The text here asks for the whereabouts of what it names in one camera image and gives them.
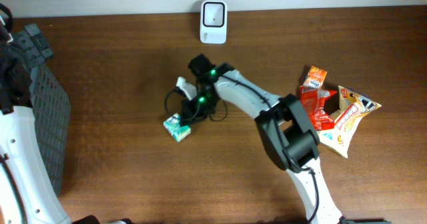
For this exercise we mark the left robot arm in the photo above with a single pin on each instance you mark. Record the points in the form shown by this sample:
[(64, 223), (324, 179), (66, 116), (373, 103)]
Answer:
[(27, 195)]

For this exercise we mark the green tissue pack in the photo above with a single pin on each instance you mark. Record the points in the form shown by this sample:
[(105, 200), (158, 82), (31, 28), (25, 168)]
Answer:
[(173, 127)]

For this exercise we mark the orange tissue pack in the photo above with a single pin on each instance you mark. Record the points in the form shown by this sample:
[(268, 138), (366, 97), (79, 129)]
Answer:
[(315, 78)]

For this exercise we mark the grey plastic mesh basket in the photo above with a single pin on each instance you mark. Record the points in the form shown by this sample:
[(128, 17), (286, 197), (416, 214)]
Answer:
[(51, 108)]

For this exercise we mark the white barcode scanner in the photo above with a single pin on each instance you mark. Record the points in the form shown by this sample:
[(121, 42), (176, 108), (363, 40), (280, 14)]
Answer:
[(213, 22)]

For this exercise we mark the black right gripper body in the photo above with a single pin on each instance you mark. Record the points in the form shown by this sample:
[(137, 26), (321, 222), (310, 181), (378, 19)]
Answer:
[(200, 105)]

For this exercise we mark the cream snack bag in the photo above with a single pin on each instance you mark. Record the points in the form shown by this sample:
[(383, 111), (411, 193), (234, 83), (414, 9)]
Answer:
[(354, 106)]

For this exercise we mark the red snack bag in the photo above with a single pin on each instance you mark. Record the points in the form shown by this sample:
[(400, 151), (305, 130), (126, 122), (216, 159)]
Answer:
[(313, 101)]

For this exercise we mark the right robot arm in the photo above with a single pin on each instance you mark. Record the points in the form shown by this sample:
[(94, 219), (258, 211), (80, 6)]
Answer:
[(287, 134)]

